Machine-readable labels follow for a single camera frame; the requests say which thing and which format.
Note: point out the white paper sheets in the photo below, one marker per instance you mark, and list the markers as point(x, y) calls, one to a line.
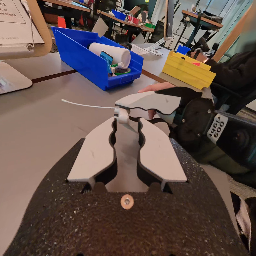
point(140, 49)

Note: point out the wooden instruction board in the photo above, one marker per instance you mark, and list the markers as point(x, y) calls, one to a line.
point(43, 24)

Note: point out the person's right hand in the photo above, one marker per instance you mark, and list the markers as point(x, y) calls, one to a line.
point(158, 87)

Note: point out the white foam cylinder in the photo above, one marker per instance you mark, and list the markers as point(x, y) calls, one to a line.
point(112, 52)

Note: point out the green plastic bin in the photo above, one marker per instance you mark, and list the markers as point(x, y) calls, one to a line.
point(150, 25)

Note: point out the black and white cloth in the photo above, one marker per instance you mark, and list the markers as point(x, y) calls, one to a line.
point(244, 218)

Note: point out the black office chair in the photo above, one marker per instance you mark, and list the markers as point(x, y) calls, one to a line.
point(158, 32)

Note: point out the blue box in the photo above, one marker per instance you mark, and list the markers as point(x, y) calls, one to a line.
point(106, 58)

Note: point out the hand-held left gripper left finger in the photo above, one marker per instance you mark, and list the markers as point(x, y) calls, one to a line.
point(94, 156)

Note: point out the person's right forearm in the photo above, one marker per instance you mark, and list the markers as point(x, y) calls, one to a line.
point(224, 162)

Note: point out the slanted wooden beam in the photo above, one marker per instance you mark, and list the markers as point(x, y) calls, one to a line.
point(234, 32)

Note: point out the white board base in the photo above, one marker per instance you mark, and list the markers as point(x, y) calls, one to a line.
point(14, 78)

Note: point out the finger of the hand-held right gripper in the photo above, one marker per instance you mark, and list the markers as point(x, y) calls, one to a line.
point(140, 114)
point(152, 101)

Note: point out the wooden desk with black legs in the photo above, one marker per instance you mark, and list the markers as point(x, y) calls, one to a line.
point(202, 19)

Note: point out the green and white tube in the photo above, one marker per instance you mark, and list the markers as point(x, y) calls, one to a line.
point(117, 65)

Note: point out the red plastic bin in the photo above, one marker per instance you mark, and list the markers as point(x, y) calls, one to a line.
point(133, 20)

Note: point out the green tape roll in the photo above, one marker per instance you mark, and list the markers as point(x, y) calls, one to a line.
point(125, 72)

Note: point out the small blue plastic bin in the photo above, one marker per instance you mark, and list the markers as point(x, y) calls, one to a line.
point(183, 50)

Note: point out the yellow plastic bin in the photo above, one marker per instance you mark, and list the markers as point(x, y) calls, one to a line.
point(186, 70)

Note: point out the blue plastic tray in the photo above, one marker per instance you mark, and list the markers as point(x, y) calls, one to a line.
point(119, 14)

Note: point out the printed instruction sheet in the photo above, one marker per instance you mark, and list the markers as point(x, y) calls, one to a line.
point(14, 30)

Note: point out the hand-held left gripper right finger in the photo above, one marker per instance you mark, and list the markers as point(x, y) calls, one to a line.
point(160, 158)

